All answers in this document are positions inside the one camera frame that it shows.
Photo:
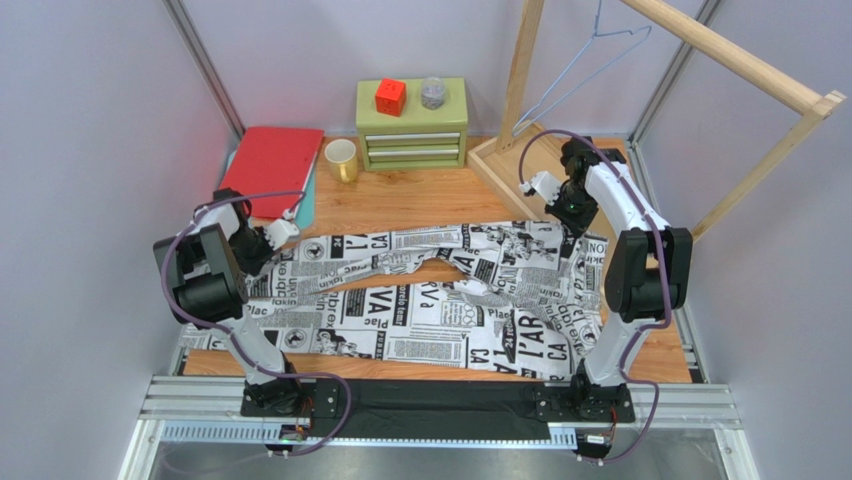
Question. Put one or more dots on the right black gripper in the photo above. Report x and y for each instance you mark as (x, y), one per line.
(568, 230)

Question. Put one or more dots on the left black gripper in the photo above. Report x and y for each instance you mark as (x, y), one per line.
(254, 266)

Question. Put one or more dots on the newspaper print trousers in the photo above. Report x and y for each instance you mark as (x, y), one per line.
(517, 297)

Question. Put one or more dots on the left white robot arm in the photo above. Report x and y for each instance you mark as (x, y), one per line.
(206, 271)

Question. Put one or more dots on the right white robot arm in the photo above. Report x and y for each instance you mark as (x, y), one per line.
(647, 277)

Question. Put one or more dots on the teal cutting board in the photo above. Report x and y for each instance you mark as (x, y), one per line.
(307, 210)

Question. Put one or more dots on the wooden clothes rack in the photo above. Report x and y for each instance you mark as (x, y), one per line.
(492, 161)

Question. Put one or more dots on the red board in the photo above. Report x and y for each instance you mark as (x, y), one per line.
(267, 139)

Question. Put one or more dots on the yellow mug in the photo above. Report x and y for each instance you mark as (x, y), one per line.
(341, 155)

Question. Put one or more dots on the green drawer cabinet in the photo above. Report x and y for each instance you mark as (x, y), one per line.
(419, 138)

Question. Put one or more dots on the clear glass jar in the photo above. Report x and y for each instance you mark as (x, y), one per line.
(432, 92)

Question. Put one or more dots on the red cube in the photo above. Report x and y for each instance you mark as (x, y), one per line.
(391, 97)

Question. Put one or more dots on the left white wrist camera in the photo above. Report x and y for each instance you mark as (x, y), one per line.
(282, 231)

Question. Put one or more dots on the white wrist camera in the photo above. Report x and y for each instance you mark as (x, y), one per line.
(282, 231)
(543, 184)

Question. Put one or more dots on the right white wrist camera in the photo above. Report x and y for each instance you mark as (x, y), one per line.
(543, 184)

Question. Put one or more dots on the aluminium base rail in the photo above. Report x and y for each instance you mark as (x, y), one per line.
(680, 406)

